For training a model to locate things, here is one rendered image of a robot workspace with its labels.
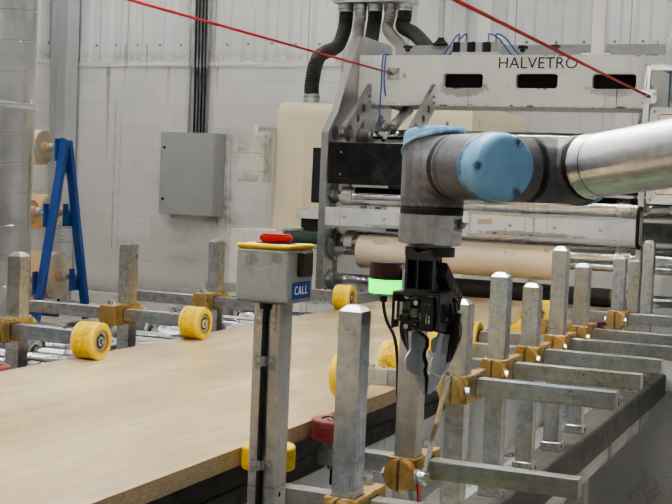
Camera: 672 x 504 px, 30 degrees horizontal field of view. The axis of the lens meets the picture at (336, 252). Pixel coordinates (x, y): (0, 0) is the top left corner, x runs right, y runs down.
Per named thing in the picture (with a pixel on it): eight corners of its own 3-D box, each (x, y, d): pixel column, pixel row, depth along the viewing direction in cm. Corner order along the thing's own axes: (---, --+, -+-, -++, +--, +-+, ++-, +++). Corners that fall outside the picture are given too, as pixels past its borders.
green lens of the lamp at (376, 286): (411, 292, 201) (412, 279, 201) (398, 295, 196) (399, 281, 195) (376, 290, 203) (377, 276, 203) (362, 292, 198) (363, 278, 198)
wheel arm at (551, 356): (663, 373, 262) (663, 356, 262) (660, 375, 259) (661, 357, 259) (436, 351, 282) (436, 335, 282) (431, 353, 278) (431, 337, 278)
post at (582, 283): (582, 453, 316) (592, 263, 313) (579, 455, 313) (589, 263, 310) (568, 451, 317) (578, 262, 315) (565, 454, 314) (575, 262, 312)
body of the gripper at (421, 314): (388, 332, 176) (392, 246, 175) (409, 327, 184) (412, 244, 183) (440, 336, 173) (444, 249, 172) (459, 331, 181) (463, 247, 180)
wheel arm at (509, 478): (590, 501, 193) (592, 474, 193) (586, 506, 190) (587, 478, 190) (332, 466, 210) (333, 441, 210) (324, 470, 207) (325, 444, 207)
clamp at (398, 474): (439, 477, 206) (441, 446, 206) (412, 494, 194) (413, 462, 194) (407, 472, 209) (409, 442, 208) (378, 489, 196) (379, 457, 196)
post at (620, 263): (619, 421, 362) (628, 255, 359) (616, 423, 359) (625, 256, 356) (607, 420, 363) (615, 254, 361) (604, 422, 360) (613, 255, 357)
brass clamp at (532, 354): (553, 365, 275) (554, 342, 274) (537, 372, 262) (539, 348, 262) (525, 362, 277) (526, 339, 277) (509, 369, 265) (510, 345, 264)
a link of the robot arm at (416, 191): (427, 123, 171) (389, 125, 179) (423, 215, 171) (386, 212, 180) (484, 127, 175) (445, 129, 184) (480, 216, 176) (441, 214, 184)
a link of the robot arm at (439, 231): (411, 213, 184) (475, 215, 180) (410, 246, 184) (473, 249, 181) (390, 213, 176) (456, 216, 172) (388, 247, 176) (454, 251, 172)
